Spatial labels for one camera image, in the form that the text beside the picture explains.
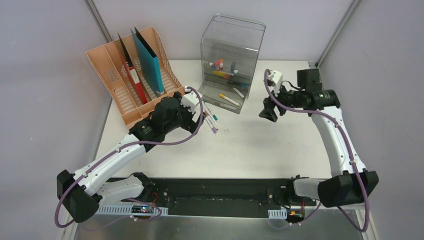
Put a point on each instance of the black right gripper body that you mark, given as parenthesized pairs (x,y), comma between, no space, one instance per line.
(290,99)

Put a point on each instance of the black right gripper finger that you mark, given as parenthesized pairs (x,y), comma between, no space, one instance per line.
(268,114)
(268,103)

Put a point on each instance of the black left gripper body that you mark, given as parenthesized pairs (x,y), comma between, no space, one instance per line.
(185,117)

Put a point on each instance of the black highlighter blue cap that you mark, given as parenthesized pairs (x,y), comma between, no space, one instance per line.
(244,86)

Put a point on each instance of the white marker purple cap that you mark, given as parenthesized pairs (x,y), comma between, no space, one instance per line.
(210,124)

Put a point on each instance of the white marker green cap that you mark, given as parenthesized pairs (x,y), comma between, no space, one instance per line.
(238,92)

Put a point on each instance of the white marker yellow caps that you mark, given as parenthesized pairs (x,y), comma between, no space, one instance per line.
(229,100)

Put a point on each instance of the black highlighter orange cap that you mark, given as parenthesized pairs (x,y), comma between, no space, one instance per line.
(228,76)

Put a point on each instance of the dark blue small bottle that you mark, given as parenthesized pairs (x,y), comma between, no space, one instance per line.
(233,67)

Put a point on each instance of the blue white small bottle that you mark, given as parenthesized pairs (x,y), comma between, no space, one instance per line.
(212,65)

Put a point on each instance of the red orange small bottle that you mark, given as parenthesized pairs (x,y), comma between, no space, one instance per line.
(218,62)

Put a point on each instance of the teal folder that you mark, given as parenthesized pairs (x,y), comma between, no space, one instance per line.
(149,63)

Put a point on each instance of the smoked clear drawer box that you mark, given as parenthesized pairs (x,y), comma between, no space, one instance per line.
(229,38)

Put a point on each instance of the red folder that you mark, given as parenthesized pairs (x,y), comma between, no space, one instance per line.
(132,73)

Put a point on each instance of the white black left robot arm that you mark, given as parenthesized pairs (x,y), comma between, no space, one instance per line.
(85,190)

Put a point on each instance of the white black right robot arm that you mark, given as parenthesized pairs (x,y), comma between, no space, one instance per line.
(350,182)

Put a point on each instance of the white marker brown cap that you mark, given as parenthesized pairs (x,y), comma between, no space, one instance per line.
(213,122)

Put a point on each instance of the peach plastic file organizer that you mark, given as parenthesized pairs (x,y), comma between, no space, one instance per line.
(118,66)

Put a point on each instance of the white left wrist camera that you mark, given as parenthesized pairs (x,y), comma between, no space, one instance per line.
(190,101)

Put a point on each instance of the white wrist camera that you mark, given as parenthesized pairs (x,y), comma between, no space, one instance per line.
(273,78)
(190,101)

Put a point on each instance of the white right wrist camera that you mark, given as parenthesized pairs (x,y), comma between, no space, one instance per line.
(273,78)

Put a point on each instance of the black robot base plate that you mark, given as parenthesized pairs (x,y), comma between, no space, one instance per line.
(223,197)

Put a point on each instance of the aluminium frame rail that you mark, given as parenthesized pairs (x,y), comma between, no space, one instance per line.
(371,233)

